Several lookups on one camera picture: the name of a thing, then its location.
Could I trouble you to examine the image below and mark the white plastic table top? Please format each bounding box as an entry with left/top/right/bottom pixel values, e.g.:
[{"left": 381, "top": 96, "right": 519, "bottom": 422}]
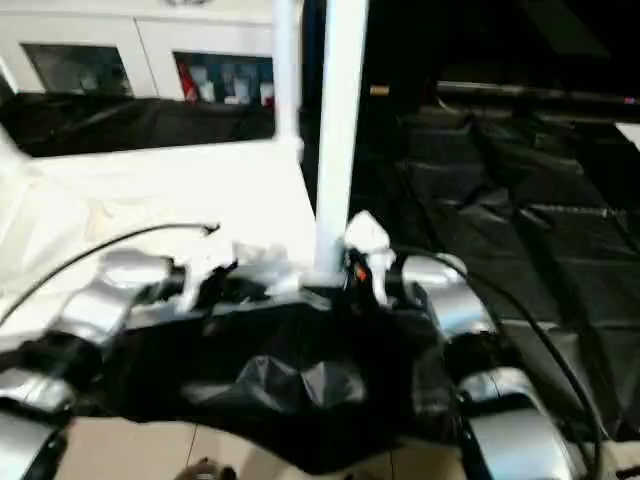
[{"left": 0, "top": 135, "right": 337, "bottom": 337}]

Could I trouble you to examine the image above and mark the white plastic table leg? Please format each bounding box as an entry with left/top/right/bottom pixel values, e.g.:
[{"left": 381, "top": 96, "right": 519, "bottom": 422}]
[
  {"left": 271, "top": 0, "right": 306, "bottom": 163},
  {"left": 312, "top": 0, "right": 372, "bottom": 283}
]

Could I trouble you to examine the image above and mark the black work mat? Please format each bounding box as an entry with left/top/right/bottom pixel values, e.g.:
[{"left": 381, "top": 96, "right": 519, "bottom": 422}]
[{"left": 0, "top": 90, "right": 640, "bottom": 471}]

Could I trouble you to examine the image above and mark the red bottle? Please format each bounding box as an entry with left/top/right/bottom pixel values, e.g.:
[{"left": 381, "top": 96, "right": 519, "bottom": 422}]
[{"left": 177, "top": 58, "right": 200, "bottom": 103}]

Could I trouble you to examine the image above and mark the white cabinet with glass doors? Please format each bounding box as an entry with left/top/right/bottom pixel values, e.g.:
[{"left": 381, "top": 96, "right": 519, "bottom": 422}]
[{"left": 0, "top": 0, "right": 303, "bottom": 106}]

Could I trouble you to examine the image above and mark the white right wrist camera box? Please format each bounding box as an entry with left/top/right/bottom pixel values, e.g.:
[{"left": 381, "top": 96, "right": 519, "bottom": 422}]
[{"left": 342, "top": 210, "right": 397, "bottom": 307}]

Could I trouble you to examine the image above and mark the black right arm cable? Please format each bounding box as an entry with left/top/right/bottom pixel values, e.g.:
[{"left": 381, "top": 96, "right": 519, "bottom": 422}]
[{"left": 398, "top": 248, "right": 607, "bottom": 473}]

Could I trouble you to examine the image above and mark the grey horizontal rail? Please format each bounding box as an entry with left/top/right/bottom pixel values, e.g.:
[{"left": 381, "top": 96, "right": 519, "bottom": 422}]
[{"left": 435, "top": 82, "right": 640, "bottom": 106}]

